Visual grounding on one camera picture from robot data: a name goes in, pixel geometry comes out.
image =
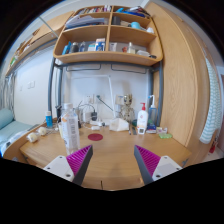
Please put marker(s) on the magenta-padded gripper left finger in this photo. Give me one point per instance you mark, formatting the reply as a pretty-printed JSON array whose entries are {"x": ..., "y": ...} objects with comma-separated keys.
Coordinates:
[{"x": 58, "y": 166}]

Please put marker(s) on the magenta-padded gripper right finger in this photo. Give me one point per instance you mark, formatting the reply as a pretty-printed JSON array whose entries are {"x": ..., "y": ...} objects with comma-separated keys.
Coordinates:
[{"x": 166, "y": 166}]

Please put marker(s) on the clear plastic water bottle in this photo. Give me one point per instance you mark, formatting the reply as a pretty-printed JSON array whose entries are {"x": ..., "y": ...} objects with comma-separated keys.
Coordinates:
[{"x": 70, "y": 130}]

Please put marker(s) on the small green box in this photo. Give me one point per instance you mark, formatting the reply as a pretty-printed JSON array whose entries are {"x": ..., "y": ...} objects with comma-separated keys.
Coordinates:
[{"x": 165, "y": 135}]

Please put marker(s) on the wrapped round bun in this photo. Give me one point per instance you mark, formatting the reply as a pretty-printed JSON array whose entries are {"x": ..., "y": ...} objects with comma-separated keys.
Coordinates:
[
  {"x": 32, "y": 137},
  {"x": 42, "y": 131}
]

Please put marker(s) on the small white display clock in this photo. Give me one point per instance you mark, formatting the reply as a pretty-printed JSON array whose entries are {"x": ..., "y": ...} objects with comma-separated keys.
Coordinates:
[{"x": 141, "y": 130}]

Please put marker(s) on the flat round red coaster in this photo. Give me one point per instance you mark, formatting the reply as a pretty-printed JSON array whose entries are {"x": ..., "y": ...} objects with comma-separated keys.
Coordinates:
[{"x": 95, "y": 137}]

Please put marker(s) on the blue tube with white cap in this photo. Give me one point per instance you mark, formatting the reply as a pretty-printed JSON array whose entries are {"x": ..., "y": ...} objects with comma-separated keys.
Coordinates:
[{"x": 48, "y": 120}]

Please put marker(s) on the clear spray bottle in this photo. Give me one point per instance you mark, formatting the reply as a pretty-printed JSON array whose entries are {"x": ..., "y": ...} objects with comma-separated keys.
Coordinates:
[{"x": 153, "y": 115}]

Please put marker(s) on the black electric shaver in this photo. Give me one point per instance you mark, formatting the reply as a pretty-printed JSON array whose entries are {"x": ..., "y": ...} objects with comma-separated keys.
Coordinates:
[{"x": 58, "y": 113}]

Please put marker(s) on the white pump bottle red nozzle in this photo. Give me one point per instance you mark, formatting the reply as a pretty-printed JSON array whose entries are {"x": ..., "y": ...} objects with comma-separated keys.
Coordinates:
[{"x": 142, "y": 118}]

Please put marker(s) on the dark green round jar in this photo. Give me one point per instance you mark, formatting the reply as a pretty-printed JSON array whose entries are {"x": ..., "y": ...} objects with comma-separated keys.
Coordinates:
[{"x": 134, "y": 123}]

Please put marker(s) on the teal bed mattress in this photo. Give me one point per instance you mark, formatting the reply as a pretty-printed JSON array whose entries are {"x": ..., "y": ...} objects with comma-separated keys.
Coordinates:
[{"x": 13, "y": 131}]

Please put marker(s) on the tree creature figurine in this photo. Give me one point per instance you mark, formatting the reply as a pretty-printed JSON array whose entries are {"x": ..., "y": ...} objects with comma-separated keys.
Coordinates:
[{"x": 127, "y": 110}]

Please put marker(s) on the teal pillow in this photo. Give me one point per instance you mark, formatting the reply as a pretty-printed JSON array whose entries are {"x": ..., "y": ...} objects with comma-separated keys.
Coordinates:
[{"x": 6, "y": 118}]

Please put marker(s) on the striped hanging towel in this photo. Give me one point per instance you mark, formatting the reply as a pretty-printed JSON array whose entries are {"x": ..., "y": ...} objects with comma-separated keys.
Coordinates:
[{"x": 211, "y": 110}]

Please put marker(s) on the wooden wardrobe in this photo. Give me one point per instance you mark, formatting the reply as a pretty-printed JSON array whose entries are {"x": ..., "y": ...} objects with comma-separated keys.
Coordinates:
[{"x": 180, "y": 83}]

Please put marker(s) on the white desk lamp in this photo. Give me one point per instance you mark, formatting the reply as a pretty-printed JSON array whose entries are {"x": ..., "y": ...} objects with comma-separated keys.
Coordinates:
[{"x": 110, "y": 95}]

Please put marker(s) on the wooden bunk bed board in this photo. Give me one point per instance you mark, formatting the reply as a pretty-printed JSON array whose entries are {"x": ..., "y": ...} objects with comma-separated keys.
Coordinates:
[{"x": 43, "y": 33}]

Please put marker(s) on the wooden shelf unit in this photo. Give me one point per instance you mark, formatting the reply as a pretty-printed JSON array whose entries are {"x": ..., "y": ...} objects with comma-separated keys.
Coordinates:
[{"x": 106, "y": 33}]

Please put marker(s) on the grey metal bed frame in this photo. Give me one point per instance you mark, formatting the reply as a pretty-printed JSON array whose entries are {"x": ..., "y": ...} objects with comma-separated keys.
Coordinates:
[{"x": 50, "y": 86}]

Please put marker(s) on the white wall box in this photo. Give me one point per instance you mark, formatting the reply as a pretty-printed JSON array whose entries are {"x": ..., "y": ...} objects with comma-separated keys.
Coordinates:
[{"x": 119, "y": 100}]

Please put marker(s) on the white wall switch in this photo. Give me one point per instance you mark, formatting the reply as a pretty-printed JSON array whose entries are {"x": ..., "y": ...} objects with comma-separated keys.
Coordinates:
[{"x": 31, "y": 84}]

